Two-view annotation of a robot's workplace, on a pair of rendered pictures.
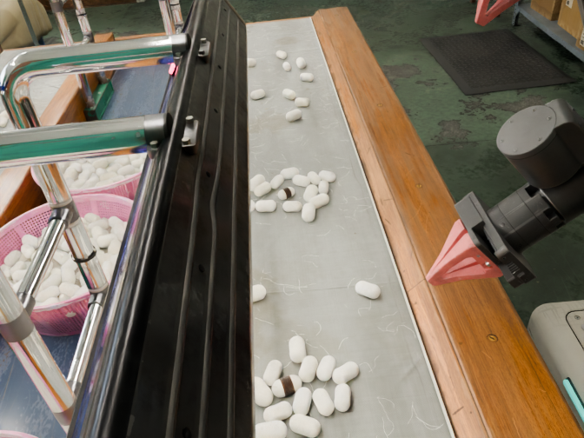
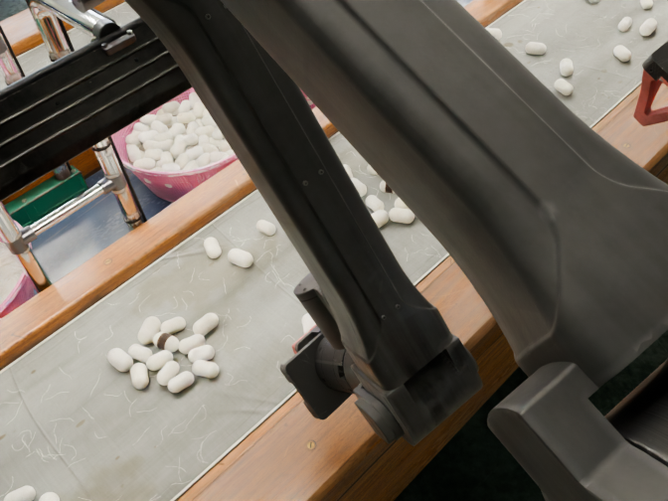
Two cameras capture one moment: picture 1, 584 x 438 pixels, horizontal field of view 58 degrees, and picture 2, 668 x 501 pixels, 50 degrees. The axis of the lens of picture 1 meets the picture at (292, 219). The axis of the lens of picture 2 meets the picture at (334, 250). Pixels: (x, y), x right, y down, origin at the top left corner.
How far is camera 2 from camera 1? 0.60 m
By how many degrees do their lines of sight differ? 39
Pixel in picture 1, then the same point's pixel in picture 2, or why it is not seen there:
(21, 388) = (99, 212)
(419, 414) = (207, 441)
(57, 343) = (145, 196)
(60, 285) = (163, 152)
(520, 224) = (324, 360)
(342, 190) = not seen: hidden behind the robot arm
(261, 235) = not seen: hidden behind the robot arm
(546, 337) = not seen: outside the picture
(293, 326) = (234, 306)
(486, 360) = (279, 453)
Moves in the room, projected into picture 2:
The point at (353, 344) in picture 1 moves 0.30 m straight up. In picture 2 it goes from (245, 356) to (178, 166)
